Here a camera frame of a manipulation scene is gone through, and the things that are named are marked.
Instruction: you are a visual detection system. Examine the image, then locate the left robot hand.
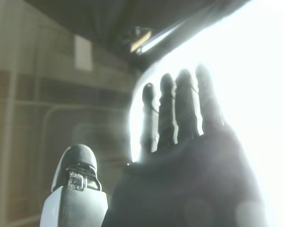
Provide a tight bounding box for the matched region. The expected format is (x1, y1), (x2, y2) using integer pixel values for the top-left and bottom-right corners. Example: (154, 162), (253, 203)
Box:
(39, 62), (273, 227)

